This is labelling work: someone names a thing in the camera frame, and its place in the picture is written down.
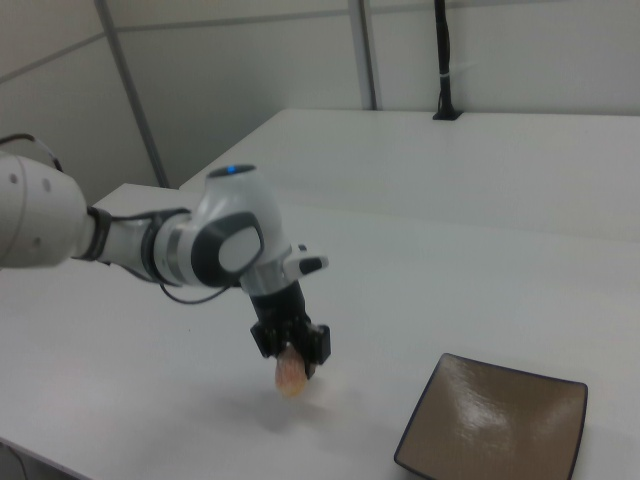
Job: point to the brown square ceramic plate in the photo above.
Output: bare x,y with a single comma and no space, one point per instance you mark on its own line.
492,422

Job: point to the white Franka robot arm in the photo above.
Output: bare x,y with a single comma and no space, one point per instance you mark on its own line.
230,220

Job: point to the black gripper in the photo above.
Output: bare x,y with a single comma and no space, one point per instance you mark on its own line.
280,315

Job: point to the grey partition post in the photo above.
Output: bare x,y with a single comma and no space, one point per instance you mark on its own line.
132,95
367,52

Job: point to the black clamp pole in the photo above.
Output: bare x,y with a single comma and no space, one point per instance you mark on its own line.
445,60

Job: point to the sugar-coated oval bread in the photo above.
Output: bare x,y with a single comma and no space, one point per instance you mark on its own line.
291,375

